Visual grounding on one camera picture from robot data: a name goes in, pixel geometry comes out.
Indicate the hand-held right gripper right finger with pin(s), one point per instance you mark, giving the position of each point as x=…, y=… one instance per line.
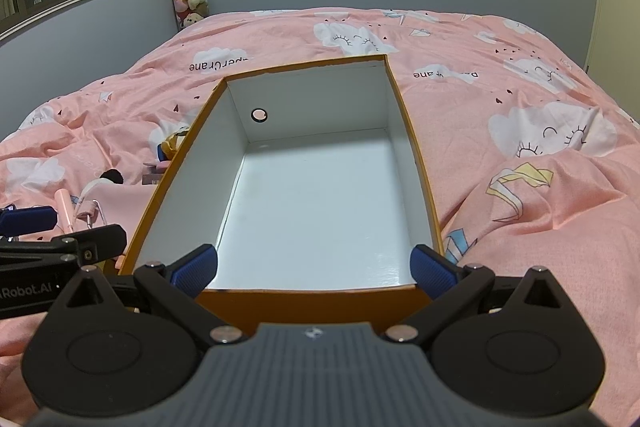
x=430, y=271

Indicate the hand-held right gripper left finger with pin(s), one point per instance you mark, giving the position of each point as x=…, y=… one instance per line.
x=197, y=268

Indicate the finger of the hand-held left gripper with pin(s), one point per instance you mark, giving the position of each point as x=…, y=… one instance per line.
x=100, y=244
x=27, y=219

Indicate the pink stick-shaped device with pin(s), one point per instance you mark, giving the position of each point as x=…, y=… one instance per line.
x=64, y=207

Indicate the small mauve box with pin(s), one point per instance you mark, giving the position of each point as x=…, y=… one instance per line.
x=152, y=174

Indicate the orange cardboard box white inside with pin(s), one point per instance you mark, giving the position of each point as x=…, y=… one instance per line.
x=310, y=207

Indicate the white plush with pink stripes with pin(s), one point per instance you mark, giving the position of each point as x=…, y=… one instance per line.
x=95, y=199

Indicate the orange and blue duck plush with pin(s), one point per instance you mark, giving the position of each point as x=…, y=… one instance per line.
x=170, y=144

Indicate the pink printed blanket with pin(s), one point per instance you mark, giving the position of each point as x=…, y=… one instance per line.
x=550, y=232

